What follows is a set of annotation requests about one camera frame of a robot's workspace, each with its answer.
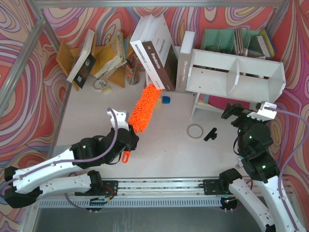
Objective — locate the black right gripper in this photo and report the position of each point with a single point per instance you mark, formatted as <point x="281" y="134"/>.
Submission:
<point x="238" y="115"/>

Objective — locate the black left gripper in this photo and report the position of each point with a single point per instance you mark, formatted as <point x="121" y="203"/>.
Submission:
<point x="133" y="137"/>

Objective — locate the orange microfiber duster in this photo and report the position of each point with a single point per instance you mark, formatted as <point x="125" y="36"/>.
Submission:
<point x="142" y="113"/>

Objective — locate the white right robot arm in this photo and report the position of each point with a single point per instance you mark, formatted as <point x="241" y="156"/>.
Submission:
<point x="275" y="213"/>

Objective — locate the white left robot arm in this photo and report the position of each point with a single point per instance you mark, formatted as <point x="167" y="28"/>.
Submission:
<point x="70" y="171"/>

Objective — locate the white wooden bookshelf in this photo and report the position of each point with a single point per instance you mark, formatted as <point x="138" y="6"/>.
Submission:
<point x="241" y="78"/>

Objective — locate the magenta folder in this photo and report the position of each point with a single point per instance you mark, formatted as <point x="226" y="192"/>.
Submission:
<point x="221" y="103"/>

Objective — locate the black binder clip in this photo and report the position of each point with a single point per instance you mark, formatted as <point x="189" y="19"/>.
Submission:
<point x="211" y="135"/>

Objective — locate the yellow sticky note pad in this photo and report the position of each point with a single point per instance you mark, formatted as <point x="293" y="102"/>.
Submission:
<point x="158" y="104"/>

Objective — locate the white glue tube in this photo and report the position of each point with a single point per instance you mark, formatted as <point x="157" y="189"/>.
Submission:
<point x="239" y="163"/>

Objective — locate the blue small cube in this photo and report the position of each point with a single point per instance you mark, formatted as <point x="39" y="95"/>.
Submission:
<point x="166" y="99"/>

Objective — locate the clear pen cup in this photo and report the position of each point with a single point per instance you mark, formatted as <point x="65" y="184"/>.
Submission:
<point x="132" y="75"/>

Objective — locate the teal file organizer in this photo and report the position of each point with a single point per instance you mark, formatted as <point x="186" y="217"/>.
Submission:
<point x="241" y="42"/>

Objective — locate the grey upright book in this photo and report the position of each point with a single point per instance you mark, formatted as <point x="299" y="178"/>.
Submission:
<point x="184" y="60"/>

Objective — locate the white black leaning book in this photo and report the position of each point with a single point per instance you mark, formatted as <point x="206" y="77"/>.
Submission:
<point x="83" y="61"/>

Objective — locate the large white brown book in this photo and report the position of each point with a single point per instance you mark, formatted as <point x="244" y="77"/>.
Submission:
<point x="150" y="29"/>

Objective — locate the wooden book stand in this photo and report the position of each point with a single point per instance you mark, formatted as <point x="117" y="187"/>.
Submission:
<point x="65" y="57"/>

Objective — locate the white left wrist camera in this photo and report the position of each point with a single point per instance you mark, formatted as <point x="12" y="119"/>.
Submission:
<point x="118" y="119"/>

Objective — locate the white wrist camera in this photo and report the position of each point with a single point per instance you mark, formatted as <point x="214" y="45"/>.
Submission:
<point x="265" y="112"/>
<point x="118" y="119"/>

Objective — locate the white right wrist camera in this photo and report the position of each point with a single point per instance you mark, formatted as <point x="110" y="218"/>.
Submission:
<point x="265" y="112"/>

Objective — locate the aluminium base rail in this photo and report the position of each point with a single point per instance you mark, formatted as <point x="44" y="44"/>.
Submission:
<point x="157" y="187"/>

